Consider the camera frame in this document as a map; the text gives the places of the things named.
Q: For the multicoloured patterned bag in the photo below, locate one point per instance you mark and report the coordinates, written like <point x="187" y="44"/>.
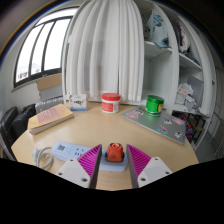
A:
<point x="187" y="126"/>

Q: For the grey laptop with stickers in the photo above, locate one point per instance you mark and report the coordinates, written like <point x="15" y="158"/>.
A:
<point x="156" y="125"/>

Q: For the white jar with red lid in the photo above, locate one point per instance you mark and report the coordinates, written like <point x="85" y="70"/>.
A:
<point x="110" y="104"/>

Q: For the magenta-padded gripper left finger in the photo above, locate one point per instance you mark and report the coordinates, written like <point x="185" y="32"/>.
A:
<point x="75" y="170"/>

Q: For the orange and black charger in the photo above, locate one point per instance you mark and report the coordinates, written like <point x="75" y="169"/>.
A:
<point x="115" y="151"/>

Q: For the light blue power strip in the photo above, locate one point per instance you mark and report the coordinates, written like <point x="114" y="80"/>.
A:
<point x="66" y="150"/>

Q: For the white shelf unit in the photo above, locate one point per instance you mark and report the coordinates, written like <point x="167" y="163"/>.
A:
<point x="163" y="66"/>

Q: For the green round tin can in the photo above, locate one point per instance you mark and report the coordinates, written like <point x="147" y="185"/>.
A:
<point x="154" y="105"/>

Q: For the black chair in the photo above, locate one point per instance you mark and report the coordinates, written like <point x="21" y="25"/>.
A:
<point x="13" y="125"/>

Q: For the black-framed window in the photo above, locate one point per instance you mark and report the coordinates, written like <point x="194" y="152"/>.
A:
<point x="43" y="50"/>

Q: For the white radiator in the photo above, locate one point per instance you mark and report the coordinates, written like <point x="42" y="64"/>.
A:
<point x="48" y="105"/>

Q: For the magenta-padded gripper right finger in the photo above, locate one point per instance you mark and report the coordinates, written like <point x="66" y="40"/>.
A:
<point x="150" y="168"/>

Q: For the small white printed box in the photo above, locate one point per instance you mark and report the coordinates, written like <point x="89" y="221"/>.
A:
<point x="78" y="102"/>

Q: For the yellow and pink book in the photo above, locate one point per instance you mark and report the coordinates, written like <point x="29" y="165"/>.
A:
<point x="50" y="117"/>

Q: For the brown cardboard box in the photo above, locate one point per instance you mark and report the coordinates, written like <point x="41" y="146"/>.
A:
<point x="50" y="85"/>

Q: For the white curtain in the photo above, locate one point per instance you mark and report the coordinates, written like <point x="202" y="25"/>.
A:
<point x="103" y="50"/>

